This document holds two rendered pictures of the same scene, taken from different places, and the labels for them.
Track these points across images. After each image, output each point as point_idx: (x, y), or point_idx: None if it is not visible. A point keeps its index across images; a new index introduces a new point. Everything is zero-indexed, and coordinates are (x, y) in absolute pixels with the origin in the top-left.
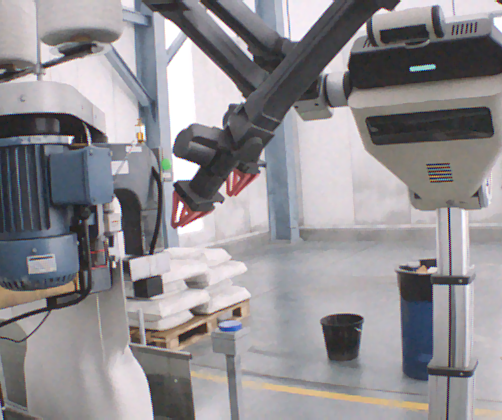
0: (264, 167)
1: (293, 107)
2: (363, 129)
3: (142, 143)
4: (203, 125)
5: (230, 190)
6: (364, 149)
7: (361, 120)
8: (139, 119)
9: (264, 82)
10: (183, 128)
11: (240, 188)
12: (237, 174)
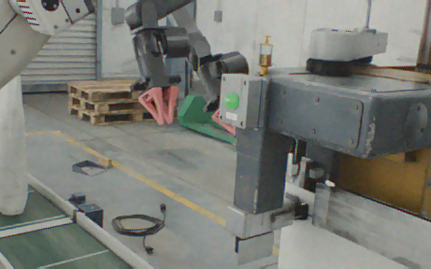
0: (132, 92)
1: (79, 20)
2: (42, 47)
3: (262, 68)
4: (229, 52)
5: (169, 117)
6: (19, 68)
7: (49, 38)
8: (266, 36)
9: (195, 24)
10: (242, 54)
11: (157, 115)
12: (166, 98)
